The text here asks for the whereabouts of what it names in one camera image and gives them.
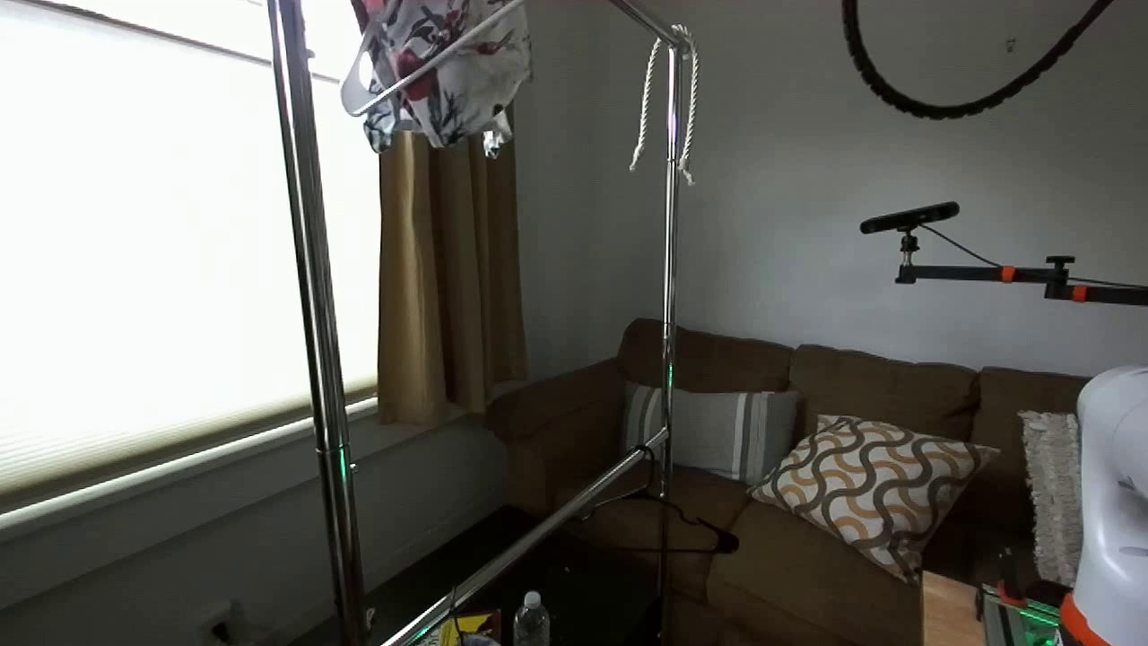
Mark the clear plastic water bottle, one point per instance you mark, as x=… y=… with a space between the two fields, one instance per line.
x=533 y=618

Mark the beige shaggy cushion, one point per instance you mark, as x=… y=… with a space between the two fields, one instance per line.
x=1052 y=505

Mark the black coat hanger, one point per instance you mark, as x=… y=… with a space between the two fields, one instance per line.
x=668 y=531

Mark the grey white striped cushion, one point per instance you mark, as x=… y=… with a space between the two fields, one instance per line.
x=720 y=430

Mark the green lit metal frame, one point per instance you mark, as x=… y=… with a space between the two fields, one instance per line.
x=1023 y=613

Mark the chrome metal clothes rack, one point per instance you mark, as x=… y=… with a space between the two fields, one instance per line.
x=314 y=299

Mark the brown window curtain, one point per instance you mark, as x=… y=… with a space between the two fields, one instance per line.
x=451 y=288

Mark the brown wave patterned cushion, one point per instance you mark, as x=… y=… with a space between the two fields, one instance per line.
x=872 y=487

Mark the wooden side table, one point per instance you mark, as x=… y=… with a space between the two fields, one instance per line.
x=952 y=611

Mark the black bar camera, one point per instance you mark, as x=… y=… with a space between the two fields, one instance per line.
x=909 y=217

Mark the yellow paper sheet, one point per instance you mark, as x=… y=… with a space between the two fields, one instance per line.
x=472 y=630

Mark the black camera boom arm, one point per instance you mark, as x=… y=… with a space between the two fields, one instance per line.
x=1017 y=272

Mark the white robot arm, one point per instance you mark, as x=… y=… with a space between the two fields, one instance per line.
x=1118 y=477

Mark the brown fabric sofa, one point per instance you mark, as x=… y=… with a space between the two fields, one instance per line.
x=765 y=575

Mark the white red floral garment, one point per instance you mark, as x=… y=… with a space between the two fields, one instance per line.
x=459 y=82

